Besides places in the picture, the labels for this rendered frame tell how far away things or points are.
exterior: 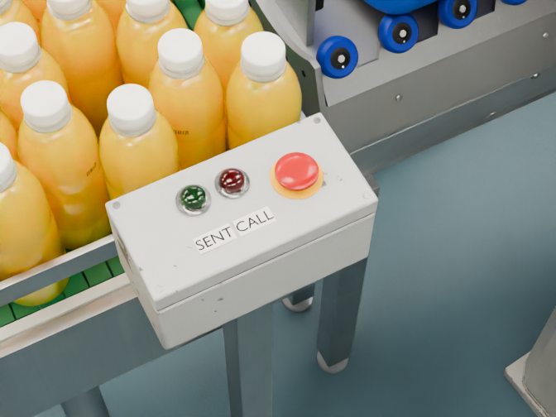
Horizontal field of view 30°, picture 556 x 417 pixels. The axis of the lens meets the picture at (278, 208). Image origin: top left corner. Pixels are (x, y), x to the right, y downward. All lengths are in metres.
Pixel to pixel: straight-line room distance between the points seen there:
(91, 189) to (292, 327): 1.07
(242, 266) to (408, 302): 1.23
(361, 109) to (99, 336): 0.38
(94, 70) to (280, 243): 0.30
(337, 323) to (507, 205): 0.57
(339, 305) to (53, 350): 0.73
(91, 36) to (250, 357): 0.36
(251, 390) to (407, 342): 0.87
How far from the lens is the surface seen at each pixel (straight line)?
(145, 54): 0.99
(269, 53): 0.92
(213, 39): 0.98
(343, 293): 1.66
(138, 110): 0.89
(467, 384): 1.98
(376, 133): 1.19
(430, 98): 1.21
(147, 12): 0.97
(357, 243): 0.89
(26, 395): 1.12
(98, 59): 1.02
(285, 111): 0.95
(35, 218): 0.92
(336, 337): 1.81
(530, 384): 1.96
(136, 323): 1.08
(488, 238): 2.13
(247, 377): 1.12
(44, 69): 0.97
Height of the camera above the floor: 1.82
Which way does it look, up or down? 59 degrees down
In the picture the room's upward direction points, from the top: 1 degrees clockwise
